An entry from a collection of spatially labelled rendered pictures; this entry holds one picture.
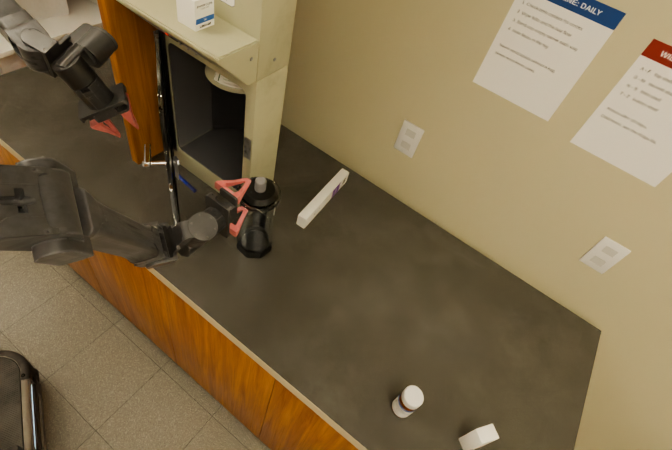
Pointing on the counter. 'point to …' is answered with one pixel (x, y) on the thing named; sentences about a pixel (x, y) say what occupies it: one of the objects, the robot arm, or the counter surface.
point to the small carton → (195, 7)
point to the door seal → (168, 125)
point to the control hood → (159, 0)
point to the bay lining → (200, 99)
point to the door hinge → (167, 85)
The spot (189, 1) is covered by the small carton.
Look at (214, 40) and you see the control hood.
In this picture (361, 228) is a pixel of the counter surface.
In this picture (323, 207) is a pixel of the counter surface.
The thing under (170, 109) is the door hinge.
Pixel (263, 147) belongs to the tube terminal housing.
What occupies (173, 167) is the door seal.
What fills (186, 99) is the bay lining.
